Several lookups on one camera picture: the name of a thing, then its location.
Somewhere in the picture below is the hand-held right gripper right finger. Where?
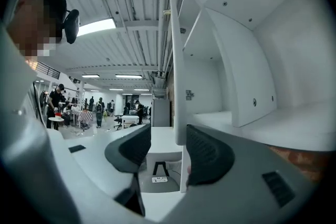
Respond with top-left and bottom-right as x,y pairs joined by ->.
157,124 -> 329,224

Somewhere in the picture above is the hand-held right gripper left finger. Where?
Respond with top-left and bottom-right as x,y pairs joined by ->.
51,124 -> 158,224

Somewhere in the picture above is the white door with ribbed glass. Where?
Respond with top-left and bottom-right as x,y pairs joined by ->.
168,0 -> 188,147

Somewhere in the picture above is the white desk with shelves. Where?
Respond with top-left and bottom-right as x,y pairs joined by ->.
141,0 -> 336,221

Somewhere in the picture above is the black office chair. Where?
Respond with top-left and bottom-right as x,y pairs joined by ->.
113,114 -> 124,131

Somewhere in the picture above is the white work table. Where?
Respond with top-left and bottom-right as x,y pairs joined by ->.
121,114 -> 140,130

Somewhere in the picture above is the checkered cloth table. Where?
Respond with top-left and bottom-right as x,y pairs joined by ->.
77,110 -> 93,129

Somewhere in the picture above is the round white table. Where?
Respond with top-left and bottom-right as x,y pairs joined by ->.
48,116 -> 65,131

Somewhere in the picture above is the black railing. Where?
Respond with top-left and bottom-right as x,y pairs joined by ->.
36,61 -> 61,79

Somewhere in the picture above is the white ceiling pipe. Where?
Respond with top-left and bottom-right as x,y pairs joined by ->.
157,0 -> 173,77

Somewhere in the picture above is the person's head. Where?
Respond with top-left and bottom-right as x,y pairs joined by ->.
6,0 -> 68,59

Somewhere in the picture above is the black head camera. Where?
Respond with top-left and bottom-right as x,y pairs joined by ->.
62,8 -> 80,45

